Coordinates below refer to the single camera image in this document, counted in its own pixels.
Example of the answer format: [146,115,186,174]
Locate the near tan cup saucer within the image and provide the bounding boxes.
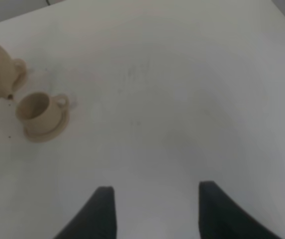
[23,111,70,143]

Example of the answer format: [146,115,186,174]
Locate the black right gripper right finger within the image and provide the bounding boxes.
[198,181,278,239]

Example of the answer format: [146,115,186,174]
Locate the far tan cup saucer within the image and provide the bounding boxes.
[12,72,27,92]

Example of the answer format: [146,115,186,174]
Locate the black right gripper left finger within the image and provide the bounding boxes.
[55,187,117,239]

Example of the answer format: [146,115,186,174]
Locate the far tan teacup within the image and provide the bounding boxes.
[13,58,27,76]

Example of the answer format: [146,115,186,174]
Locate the tan cup saucer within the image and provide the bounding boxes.
[23,111,70,143]
[12,72,27,92]

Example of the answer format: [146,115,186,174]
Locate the tan teacup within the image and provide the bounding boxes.
[15,92,70,134]
[13,58,27,76]

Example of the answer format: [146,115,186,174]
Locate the near tan teacup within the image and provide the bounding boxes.
[15,92,70,134]

